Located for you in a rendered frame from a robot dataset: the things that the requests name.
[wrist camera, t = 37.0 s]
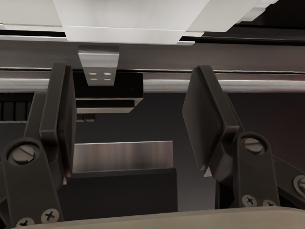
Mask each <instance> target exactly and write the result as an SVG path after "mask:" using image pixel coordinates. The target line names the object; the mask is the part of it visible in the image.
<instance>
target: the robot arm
mask: <svg viewBox="0 0 305 229"><path fill-rule="evenodd" d="M182 114H183V118H184V121H185V124H186V128H187V131H188V135H189V138H190V142H191V145H192V149H193V152H194V155H195V158H196V162H197V166H198V168H199V170H202V171H203V175H204V177H207V176H212V177H213V178H214V179H215V180H216V192H215V209H211V210H198V211H185V212H174V213H162V214H146V215H134V216H123V217H111V218H100V219H84V220H73V221H64V217H63V213H62V210H61V207H60V203H59V198H58V195H57V191H58V190H59V189H60V188H61V187H62V186H63V185H64V184H67V177H72V170H73V159H74V143H75V131H76V120H77V108H76V99H75V91H74V80H73V71H72V66H71V65H67V63H66V62H53V64H52V69H51V74H50V79H49V84H48V89H47V92H35V93H34V96H33V100H32V104H31V108H30V113H29V116H28V120H27V124H26V128H25V133H24V136H23V137H22V138H18V139H15V140H13V141H11V142H10V143H8V144H7V145H6V146H5V147H4V149H3V151H2V153H1V162H0V229H305V172H303V171H301V170H299V169H298V168H296V167H294V166H292V165H291V164H289V163H287V162H285V161H284V160H282V159H280V158H278V157H277V156H275V155H273V154H272V149H271V145H270V143H269V141H268V140H267V139H266V138H265V137H264V136H263V135H261V134H259V133H256V132H253V131H245V129H244V127H243V125H242V123H241V121H240V119H239V117H238V115H237V113H236V111H235V109H234V107H233V105H232V103H231V100H230V98H229V96H228V94H227V93H226V92H223V90H222V88H221V86H220V84H219V82H218V80H217V78H216V75H215V73H214V71H213V69H212V67H211V65H197V67H196V68H193V70H192V75H191V78H190V82H189V86H188V89H187V94H186V97H185V101H184V105H183V109H182Z"/></svg>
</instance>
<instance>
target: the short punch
mask: <svg viewBox="0 0 305 229"><path fill-rule="evenodd" d="M57 195H58V198H59V203H60V207H61V210H62V213H63V217H64V221H73V220H84V219H100V218H111V217H123V216H134V215H146V214H162V213H174V212H178V201H177V172H176V168H174V167H173V144H172V141H145V142H117V143H88V144H74V159H73V170H72V177H67V184H64V185H63V186H62V187H61V188H60V189H59V190H58V191H57Z"/></svg>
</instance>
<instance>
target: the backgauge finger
mask: <svg viewBox="0 0 305 229"><path fill-rule="evenodd" d="M78 55H79V58H80V61H81V64H82V68H83V70H84V72H73V80H74V91H75V99H76V108H77V114H83V113H129V112H130V111H131V110H132V109H133V108H134V107H135V106H136V105H137V104H138V103H139V102H140V101H141V100H142V99H143V98H144V93H143V74H142V73H116V71H117V65H118V59H119V46H110V45H78Z"/></svg>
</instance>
